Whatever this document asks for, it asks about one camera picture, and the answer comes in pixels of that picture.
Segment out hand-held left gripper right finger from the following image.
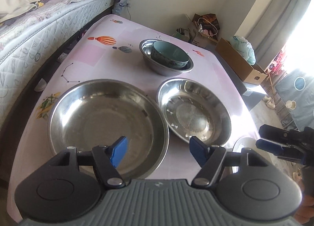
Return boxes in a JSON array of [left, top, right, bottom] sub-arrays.
[[189, 136, 269, 190]]

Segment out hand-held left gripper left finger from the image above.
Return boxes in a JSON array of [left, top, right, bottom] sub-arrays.
[[48, 136, 129, 190]]

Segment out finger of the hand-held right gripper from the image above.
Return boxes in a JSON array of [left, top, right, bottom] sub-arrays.
[[258, 124, 307, 144], [256, 139, 306, 166]]

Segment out white ceramic plate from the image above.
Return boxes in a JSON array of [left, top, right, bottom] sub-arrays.
[[232, 137, 259, 175]]

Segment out large stainless steel plate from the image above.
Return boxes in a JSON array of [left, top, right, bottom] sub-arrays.
[[47, 79, 170, 180]]

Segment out medium stainless steel plate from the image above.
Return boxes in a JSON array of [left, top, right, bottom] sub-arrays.
[[156, 77, 232, 147]]

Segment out teal patterned ceramic bowl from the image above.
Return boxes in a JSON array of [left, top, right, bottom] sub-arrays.
[[150, 40, 190, 69]]

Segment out white shoes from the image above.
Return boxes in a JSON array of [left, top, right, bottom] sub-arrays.
[[263, 95, 278, 109]]

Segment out blue printed cloth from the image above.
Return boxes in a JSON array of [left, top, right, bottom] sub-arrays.
[[275, 68, 314, 127]]

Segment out grey storage box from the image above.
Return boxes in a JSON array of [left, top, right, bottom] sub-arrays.
[[213, 49, 267, 97]]

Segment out long cardboard box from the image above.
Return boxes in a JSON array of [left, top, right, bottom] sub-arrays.
[[215, 37, 268, 85]]

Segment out pale green plastic bag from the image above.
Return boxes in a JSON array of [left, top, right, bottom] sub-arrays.
[[230, 35, 256, 66]]

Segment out pink printed tablecloth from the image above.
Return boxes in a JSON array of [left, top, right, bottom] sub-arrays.
[[6, 14, 258, 217]]

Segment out small carton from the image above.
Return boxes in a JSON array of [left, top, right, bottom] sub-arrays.
[[176, 27, 191, 42]]

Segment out small cluttered cardboard box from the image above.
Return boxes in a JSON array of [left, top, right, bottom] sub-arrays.
[[191, 14, 223, 49]]

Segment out beige curtain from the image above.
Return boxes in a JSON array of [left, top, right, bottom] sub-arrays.
[[235, 0, 314, 47]]

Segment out quilted mattress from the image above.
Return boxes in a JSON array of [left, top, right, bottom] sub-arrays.
[[0, 0, 116, 109]]

